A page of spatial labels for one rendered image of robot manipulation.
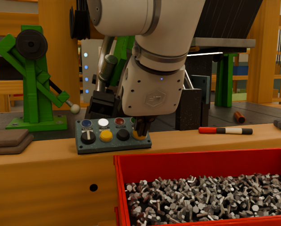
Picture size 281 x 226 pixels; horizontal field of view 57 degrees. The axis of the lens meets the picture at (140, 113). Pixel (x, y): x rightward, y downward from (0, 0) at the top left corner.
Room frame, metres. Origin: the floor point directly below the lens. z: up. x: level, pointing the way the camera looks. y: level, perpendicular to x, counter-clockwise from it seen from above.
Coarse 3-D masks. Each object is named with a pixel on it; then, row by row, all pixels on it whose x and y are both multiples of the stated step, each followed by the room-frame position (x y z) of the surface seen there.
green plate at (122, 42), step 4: (120, 36) 0.80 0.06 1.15; (124, 36) 0.74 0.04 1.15; (128, 36) 0.73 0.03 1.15; (132, 36) 0.75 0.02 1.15; (120, 40) 0.78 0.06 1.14; (124, 40) 0.73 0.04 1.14; (128, 40) 0.75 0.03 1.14; (132, 40) 0.75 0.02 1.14; (116, 44) 0.83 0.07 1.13; (120, 44) 0.76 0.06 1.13; (124, 44) 0.73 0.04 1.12; (128, 44) 0.75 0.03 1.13; (132, 44) 0.75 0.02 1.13; (116, 48) 0.81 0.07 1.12; (120, 48) 0.75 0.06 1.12; (124, 48) 0.73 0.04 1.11; (128, 48) 0.75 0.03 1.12; (116, 52) 0.79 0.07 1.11; (128, 52) 0.83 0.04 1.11; (116, 56) 0.78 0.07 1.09
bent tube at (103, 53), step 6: (108, 36) 0.84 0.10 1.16; (108, 42) 0.85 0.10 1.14; (102, 48) 0.86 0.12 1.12; (108, 48) 0.86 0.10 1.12; (102, 54) 0.86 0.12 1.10; (108, 54) 0.87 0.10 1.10; (102, 60) 0.86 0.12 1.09; (102, 66) 0.84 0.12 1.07; (96, 78) 0.81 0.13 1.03; (96, 84) 0.78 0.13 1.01; (102, 84) 0.78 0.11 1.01; (96, 90) 0.76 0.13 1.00; (102, 90) 0.76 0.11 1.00
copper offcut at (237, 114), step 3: (237, 111) 0.84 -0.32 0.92; (234, 114) 0.83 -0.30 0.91; (237, 114) 0.79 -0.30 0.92; (240, 114) 0.78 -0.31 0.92; (237, 117) 0.77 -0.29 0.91; (240, 117) 0.75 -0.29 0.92; (243, 117) 0.75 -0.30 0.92; (237, 120) 0.76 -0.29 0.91; (240, 120) 0.75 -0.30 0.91; (243, 120) 0.75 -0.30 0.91; (240, 123) 0.75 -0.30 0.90
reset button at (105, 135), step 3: (102, 132) 0.50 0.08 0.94; (105, 132) 0.50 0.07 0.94; (108, 132) 0.50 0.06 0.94; (102, 135) 0.50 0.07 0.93; (105, 135) 0.50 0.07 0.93; (108, 135) 0.50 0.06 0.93; (111, 135) 0.50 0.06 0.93; (102, 138) 0.49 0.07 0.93; (105, 138) 0.49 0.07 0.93; (108, 138) 0.50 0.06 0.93; (111, 138) 0.50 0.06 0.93
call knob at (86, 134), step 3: (84, 132) 0.49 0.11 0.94; (87, 132) 0.49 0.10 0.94; (90, 132) 0.50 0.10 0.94; (84, 135) 0.49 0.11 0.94; (87, 135) 0.49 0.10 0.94; (90, 135) 0.49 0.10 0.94; (93, 135) 0.49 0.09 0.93; (84, 138) 0.48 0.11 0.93; (87, 138) 0.48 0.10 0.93; (90, 138) 0.48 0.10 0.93; (93, 138) 0.49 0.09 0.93; (84, 141) 0.48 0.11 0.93; (87, 141) 0.48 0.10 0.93; (90, 141) 0.48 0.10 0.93
